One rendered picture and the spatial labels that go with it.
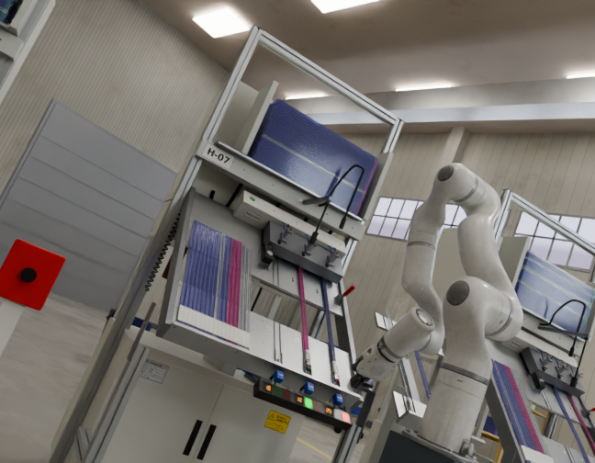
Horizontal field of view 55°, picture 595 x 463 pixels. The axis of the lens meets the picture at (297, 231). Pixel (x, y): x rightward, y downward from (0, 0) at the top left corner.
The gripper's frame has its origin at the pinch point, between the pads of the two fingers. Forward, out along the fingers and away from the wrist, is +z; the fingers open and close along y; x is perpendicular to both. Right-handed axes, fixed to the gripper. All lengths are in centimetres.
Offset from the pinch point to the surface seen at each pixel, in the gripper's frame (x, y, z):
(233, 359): 2.3, -36.0, 12.4
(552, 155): 773, 615, 37
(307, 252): 59, -11, 3
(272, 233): 61, -26, 4
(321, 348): 19.0, -3.8, 10.1
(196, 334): 2, -50, 9
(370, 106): 118, -3, -41
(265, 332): 16.0, -26.1, 10.0
